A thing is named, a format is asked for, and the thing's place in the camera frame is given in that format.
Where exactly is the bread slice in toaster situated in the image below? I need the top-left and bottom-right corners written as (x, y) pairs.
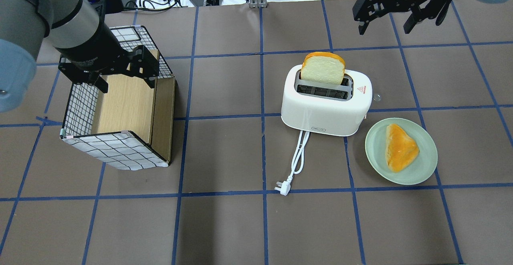
top-left (300, 52), bottom-right (346, 85)

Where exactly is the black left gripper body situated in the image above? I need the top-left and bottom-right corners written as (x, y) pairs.
top-left (59, 45), bottom-right (160, 84)

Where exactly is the white two-slot toaster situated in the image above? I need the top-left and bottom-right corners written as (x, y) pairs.
top-left (281, 65), bottom-right (373, 136)

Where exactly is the wire and wood basket box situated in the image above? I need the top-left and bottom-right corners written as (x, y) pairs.
top-left (60, 26), bottom-right (176, 171)

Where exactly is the light green plate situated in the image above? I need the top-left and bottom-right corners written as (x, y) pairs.
top-left (365, 118), bottom-right (438, 185)

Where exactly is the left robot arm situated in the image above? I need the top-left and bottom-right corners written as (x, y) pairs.
top-left (0, 0), bottom-right (159, 113)

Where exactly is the white toaster power cord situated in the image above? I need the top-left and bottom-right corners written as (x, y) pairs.
top-left (275, 130), bottom-right (311, 196)

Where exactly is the orange bread on plate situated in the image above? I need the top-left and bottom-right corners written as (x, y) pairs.
top-left (385, 123), bottom-right (420, 172)

